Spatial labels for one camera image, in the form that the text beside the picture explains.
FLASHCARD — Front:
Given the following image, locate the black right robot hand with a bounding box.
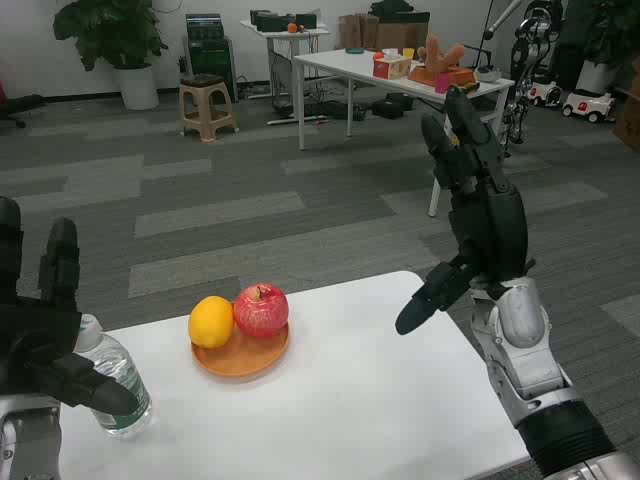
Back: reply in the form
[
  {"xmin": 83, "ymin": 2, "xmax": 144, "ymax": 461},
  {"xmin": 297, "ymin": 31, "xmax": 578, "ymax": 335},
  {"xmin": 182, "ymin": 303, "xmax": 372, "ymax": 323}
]
[{"xmin": 394, "ymin": 84, "xmax": 537, "ymax": 337}]

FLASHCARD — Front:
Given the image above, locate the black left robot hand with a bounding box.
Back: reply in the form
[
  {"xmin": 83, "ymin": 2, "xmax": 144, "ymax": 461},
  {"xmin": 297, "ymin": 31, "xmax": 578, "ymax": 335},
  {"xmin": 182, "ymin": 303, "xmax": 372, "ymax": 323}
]
[{"xmin": 0, "ymin": 195, "xmax": 141, "ymax": 419}]

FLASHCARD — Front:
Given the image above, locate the clear water bottle green label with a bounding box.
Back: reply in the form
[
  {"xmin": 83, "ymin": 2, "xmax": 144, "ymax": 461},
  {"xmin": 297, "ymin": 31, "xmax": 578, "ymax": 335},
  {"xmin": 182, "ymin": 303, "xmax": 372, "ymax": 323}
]
[{"xmin": 74, "ymin": 314, "xmax": 154, "ymax": 440}]

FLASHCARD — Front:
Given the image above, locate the white toy car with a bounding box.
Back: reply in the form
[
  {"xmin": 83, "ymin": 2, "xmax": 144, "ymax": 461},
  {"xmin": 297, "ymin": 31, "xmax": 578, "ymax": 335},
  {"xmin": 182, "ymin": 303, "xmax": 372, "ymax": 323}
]
[
  {"xmin": 560, "ymin": 88, "xmax": 617, "ymax": 125},
  {"xmin": 527, "ymin": 77, "xmax": 564, "ymax": 108}
]

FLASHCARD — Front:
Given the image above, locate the orange flat box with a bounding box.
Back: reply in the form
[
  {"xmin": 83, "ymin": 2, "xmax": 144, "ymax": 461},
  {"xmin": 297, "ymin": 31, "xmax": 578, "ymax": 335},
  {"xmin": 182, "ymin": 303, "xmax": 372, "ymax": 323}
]
[{"xmin": 407, "ymin": 65, "xmax": 475, "ymax": 87}]

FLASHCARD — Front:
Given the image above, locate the black floor bag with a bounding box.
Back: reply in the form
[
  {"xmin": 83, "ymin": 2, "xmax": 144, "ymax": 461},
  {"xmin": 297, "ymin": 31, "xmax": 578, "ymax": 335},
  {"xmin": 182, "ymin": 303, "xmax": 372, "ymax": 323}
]
[{"xmin": 372, "ymin": 92, "xmax": 415, "ymax": 120}]

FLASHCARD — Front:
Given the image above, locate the yellow orange fruit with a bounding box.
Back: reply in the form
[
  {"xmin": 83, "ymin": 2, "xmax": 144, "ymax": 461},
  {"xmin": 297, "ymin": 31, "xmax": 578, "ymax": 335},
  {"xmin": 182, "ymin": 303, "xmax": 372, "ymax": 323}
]
[{"xmin": 188, "ymin": 295, "xmax": 235, "ymax": 350}]

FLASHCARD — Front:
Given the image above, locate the brown cardboard box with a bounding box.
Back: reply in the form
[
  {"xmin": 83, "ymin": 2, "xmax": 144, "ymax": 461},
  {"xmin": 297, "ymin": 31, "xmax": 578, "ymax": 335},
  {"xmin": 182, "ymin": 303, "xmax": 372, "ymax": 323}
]
[{"xmin": 613, "ymin": 82, "xmax": 640, "ymax": 151}]

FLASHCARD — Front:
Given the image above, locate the dark plant in white pot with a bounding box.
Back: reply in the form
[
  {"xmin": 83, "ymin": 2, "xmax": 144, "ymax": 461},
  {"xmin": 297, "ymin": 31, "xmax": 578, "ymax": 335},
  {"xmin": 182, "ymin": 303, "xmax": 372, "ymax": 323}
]
[{"xmin": 574, "ymin": 0, "xmax": 640, "ymax": 96}]

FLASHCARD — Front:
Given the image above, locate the orange plush toy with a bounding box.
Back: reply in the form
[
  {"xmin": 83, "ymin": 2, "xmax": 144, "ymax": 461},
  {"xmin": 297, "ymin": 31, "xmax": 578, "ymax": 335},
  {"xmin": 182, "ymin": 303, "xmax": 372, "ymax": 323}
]
[{"xmin": 417, "ymin": 33, "xmax": 466, "ymax": 76}]

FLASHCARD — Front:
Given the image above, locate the red white tissue box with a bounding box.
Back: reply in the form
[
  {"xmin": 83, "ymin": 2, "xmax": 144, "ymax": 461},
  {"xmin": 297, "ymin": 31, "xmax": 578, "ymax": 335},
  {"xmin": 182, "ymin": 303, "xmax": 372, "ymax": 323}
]
[{"xmin": 372, "ymin": 49, "xmax": 414, "ymax": 80}]

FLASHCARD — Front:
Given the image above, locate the round wooden plate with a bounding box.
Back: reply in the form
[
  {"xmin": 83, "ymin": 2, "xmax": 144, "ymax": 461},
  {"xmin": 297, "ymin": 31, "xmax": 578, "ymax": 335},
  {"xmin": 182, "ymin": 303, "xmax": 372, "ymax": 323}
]
[{"xmin": 191, "ymin": 319, "xmax": 291, "ymax": 384}]

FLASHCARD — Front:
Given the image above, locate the silver black humanoid robot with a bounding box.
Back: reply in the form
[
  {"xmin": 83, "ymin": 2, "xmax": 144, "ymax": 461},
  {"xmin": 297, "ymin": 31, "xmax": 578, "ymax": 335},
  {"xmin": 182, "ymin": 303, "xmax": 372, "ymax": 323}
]
[{"xmin": 507, "ymin": 0, "xmax": 564, "ymax": 146}]

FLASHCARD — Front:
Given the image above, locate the large cardboard box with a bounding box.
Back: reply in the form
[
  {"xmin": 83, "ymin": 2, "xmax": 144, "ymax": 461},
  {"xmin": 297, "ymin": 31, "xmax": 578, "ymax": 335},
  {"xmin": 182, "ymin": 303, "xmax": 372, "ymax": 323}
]
[{"xmin": 374, "ymin": 12, "xmax": 431, "ymax": 51}]

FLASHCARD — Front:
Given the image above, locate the red apple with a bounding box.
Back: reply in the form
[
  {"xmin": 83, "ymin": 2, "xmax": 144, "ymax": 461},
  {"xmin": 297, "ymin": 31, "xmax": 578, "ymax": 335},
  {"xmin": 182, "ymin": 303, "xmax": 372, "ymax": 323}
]
[{"xmin": 233, "ymin": 283, "xmax": 290, "ymax": 339}]

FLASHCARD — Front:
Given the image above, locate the long white table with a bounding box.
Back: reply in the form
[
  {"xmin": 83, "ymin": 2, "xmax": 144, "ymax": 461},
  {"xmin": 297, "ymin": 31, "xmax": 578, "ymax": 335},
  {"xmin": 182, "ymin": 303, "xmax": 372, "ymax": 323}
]
[{"xmin": 293, "ymin": 48, "xmax": 516, "ymax": 217}]

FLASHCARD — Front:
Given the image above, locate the black office chair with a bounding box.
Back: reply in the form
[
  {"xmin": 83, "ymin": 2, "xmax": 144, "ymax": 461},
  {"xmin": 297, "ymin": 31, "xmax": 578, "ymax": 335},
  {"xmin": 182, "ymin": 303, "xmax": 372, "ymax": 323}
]
[{"xmin": 0, "ymin": 79, "xmax": 45, "ymax": 129}]

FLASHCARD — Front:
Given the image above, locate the black bag on boxes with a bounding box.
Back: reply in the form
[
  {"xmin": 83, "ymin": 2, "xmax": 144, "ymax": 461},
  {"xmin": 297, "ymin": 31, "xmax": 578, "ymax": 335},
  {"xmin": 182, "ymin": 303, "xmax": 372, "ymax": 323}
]
[{"xmin": 369, "ymin": 0, "xmax": 431, "ymax": 24}]

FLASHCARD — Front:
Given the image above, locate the small cardboard box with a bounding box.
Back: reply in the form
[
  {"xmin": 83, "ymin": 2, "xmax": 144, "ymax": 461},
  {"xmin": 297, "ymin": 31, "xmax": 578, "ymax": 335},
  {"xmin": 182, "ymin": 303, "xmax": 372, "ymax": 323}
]
[{"xmin": 338, "ymin": 13, "xmax": 380, "ymax": 50}]

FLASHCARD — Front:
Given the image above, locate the white standing desk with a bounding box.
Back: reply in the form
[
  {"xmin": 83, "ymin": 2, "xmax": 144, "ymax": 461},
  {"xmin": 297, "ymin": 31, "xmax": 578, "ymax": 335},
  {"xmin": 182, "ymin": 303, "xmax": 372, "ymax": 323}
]
[{"xmin": 239, "ymin": 19, "xmax": 331, "ymax": 126}]

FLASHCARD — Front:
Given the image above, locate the green plant in white pot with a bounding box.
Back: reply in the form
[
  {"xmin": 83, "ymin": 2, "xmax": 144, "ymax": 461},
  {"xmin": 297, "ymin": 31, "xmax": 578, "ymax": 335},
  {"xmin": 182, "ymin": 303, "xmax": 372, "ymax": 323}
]
[{"xmin": 52, "ymin": 0, "xmax": 169, "ymax": 111}]

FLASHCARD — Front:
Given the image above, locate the beige plastic stool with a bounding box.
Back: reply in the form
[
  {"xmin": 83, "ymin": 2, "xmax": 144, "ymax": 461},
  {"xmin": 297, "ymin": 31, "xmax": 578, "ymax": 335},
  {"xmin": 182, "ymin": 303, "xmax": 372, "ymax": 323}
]
[{"xmin": 178, "ymin": 73, "xmax": 240, "ymax": 144}]

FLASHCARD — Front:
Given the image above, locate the black electronic device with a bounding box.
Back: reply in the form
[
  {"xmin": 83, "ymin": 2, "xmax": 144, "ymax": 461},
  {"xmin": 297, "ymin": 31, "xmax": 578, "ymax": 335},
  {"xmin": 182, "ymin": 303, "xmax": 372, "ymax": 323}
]
[{"xmin": 249, "ymin": 8, "xmax": 289, "ymax": 32}]

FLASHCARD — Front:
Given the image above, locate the green black equipment rack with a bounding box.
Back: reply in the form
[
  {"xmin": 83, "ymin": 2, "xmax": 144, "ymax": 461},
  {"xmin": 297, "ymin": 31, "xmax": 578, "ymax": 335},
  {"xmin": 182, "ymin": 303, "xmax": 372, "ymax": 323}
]
[{"xmin": 185, "ymin": 13, "xmax": 237, "ymax": 104}]

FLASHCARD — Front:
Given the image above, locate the black cable heap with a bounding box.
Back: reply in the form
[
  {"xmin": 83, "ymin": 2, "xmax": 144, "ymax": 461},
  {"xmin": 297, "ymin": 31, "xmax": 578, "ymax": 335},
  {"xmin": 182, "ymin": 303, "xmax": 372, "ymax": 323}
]
[{"xmin": 304, "ymin": 99, "xmax": 369, "ymax": 122}]

